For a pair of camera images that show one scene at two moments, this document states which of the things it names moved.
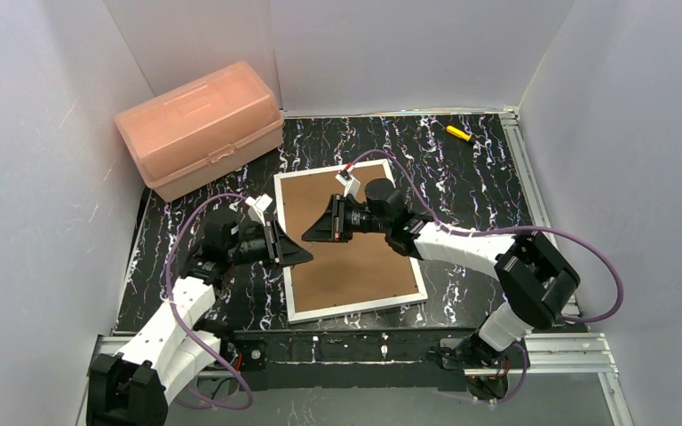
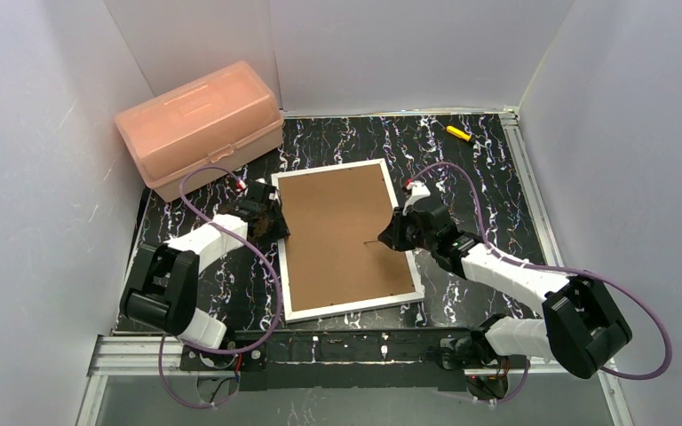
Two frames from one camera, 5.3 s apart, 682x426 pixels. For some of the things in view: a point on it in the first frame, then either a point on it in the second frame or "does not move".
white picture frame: x=344 y=277 does not move
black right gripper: x=339 y=217 → x=404 y=229
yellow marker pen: x=462 y=134 does not move
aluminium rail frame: x=583 y=354 does not move
